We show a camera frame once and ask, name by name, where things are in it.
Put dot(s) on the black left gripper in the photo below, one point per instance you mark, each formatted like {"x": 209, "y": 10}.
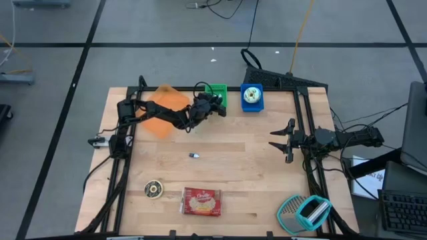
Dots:
{"x": 203, "y": 108}

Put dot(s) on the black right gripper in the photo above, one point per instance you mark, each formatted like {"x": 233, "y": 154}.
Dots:
{"x": 300, "y": 140}

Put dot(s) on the white-iced toy donut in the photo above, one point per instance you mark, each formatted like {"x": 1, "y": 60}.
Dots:
{"x": 247, "y": 96}

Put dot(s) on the red popcorn package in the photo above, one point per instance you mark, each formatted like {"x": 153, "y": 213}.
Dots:
{"x": 200, "y": 201}

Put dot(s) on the chocolate-iced toy donut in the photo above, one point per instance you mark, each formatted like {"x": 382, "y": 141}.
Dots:
{"x": 147, "y": 190}

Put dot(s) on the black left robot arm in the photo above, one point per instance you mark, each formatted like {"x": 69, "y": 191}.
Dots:
{"x": 160, "y": 113}

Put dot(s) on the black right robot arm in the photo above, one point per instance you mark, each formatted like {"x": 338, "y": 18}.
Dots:
{"x": 350, "y": 137}

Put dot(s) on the green plastic basket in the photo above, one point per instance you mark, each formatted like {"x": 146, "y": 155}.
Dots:
{"x": 220, "y": 88}

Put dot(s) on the blue plastic basket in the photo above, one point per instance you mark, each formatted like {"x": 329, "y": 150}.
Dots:
{"x": 245, "y": 108}

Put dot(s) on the orange translucent plastic bin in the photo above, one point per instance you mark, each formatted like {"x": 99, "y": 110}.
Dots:
{"x": 166, "y": 96}

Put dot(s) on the black perforated metal panel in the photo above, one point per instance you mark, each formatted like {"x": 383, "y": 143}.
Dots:
{"x": 267, "y": 78}

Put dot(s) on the teal cheese grater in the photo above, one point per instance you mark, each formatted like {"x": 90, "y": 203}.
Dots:
{"x": 290, "y": 213}

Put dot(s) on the black metal bar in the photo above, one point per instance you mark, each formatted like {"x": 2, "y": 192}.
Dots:
{"x": 373, "y": 165}

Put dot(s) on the white paper sheet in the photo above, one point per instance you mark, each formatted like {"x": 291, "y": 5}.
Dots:
{"x": 370, "y": 183}

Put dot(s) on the grey monitor back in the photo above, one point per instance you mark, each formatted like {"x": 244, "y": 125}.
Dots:
{"x": 415, "y": 133}

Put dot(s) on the grey cart base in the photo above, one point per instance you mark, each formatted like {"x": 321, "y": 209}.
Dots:
{"x": 16, "y": 79}

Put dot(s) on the black caster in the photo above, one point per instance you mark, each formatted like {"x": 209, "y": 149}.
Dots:
{"x": 5, "y": 111}

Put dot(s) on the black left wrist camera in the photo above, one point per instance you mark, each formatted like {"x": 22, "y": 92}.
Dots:
{"x": 203, "y": 105}

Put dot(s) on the black metal table frame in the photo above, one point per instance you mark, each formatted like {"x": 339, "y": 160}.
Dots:
{"x": 233, "y": 88}

